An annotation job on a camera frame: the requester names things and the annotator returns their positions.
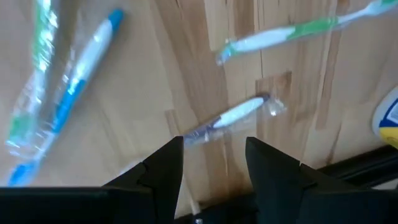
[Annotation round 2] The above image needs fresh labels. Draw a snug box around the white lidded round canister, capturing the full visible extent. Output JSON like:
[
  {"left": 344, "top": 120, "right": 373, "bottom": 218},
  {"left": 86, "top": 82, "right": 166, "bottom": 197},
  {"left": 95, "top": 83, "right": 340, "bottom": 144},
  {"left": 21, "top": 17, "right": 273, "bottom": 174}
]
[{"left": 371, "top": 86, "right": 398, "bottom": 151}]

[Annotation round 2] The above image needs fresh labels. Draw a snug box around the blue toothbrush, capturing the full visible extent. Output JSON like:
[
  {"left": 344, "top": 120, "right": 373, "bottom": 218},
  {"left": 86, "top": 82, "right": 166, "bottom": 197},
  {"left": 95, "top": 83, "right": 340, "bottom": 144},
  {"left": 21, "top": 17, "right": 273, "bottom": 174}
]
[{"left": 6, "top": 8, "right": 126, "bottom": 187}]

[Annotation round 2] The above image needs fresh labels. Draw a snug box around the green toothbrush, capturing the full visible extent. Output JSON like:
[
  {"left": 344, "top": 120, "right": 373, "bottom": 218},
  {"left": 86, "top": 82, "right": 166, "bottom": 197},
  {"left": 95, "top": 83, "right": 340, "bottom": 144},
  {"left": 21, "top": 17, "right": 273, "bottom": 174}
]
[
  {"left": 215, "top": 0, "right": 398, "bottom": 67},
  {"left": 4, "top": 0, "right": 60, "bottom": 156}
]

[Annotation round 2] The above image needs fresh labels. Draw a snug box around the black aluminium rig frame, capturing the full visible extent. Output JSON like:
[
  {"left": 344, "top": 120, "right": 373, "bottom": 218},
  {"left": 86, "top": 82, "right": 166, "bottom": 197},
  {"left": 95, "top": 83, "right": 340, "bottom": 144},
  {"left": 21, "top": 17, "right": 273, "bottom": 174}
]
[{"left": 174, "top": 144, "right": 398, "bottom": 224}]

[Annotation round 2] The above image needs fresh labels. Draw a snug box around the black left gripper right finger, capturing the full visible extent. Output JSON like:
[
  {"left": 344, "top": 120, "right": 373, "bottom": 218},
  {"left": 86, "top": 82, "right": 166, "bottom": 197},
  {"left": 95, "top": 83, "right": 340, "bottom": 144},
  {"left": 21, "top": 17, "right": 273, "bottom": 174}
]
[{"left": 245, "top": 136, "right": 398, "bottom": 224}]

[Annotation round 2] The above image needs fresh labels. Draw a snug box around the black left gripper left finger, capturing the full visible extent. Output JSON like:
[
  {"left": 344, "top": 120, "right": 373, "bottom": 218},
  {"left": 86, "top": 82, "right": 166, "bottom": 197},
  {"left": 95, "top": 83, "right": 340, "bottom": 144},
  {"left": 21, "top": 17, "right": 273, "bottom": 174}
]
[{"left": 0, "top": 135, "right": 185, "bottom": 224}]

